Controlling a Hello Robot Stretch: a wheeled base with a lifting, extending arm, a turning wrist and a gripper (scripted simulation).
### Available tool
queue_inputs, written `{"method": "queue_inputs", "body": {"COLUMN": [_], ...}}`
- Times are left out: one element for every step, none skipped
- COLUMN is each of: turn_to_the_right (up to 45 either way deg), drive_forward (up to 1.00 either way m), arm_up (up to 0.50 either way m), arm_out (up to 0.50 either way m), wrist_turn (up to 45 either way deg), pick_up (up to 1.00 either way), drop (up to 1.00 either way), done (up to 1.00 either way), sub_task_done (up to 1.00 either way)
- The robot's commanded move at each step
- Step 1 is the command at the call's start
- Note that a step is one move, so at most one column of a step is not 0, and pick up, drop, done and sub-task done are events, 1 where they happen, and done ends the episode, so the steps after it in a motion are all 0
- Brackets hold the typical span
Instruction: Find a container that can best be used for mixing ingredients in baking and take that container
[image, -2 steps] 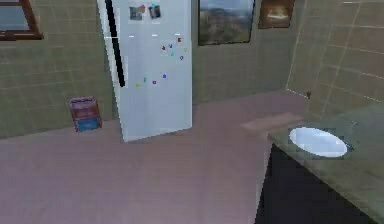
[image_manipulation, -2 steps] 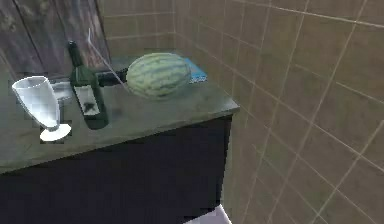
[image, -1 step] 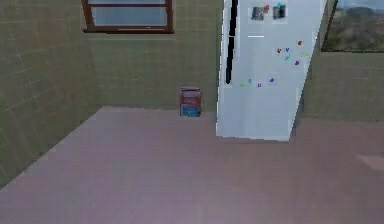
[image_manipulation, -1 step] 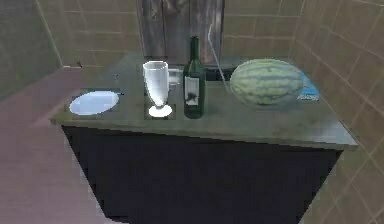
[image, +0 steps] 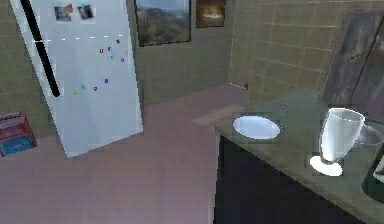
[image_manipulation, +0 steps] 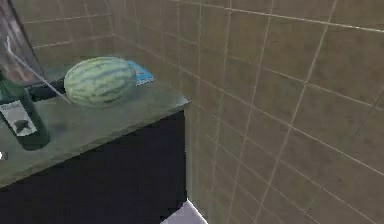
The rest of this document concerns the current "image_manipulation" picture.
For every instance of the green striped watermelon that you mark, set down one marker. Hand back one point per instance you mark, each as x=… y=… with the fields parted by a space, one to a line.
x=99 y=81

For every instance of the black cabinet with green worktop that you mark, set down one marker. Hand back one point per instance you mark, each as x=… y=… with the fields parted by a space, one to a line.
x=100 y=160

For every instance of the dark green wine bottle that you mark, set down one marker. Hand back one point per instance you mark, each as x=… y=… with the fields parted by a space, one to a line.
x=23 y=120

